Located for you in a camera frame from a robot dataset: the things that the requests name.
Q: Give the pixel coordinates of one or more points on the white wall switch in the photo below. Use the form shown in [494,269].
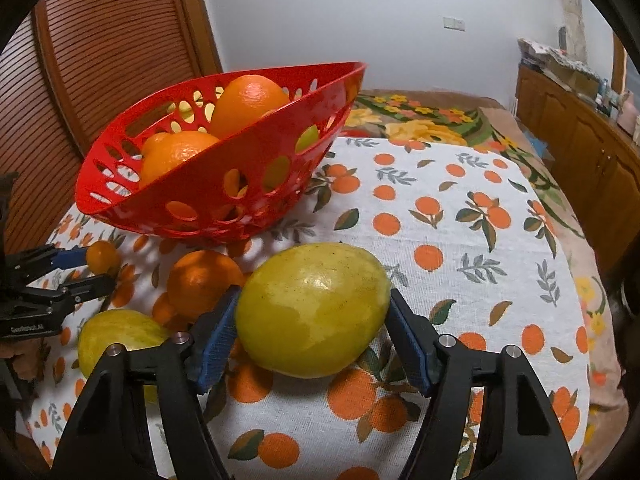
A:
[453,23]

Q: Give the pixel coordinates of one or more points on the orange behind held fruit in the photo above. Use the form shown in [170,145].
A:
[198,280]

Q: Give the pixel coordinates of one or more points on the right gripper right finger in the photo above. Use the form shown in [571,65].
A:
[520,436]

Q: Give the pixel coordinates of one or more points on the wooden louvre wardrobe door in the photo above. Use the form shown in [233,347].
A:
[68,70]

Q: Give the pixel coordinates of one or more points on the clutter on cabinet top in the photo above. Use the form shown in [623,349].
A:
[565,70]

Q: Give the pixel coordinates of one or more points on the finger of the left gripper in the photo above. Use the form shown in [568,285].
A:
[69,294]
[44,259]

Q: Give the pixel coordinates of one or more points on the large orange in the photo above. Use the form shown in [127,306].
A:
[165,151]
[245,100]

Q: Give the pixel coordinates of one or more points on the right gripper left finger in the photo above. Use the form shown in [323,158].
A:
[107,436]

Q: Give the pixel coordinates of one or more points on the yellow-green fruit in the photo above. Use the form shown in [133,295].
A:
[310,311]

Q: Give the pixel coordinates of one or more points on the small tangerine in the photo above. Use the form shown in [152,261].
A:
[102,257]

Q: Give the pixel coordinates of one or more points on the wooden sideboard cabinet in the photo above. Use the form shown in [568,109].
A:
[595,166]

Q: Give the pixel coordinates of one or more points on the red perforated plastic basket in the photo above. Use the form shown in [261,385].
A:
[217,196]

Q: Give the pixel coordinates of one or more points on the floral bed blanket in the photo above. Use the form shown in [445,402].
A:
[476,225]

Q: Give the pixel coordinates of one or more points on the green fruit back right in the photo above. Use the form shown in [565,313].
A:
[133,329]

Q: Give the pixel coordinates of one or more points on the left hand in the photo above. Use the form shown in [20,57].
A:
[28,357]

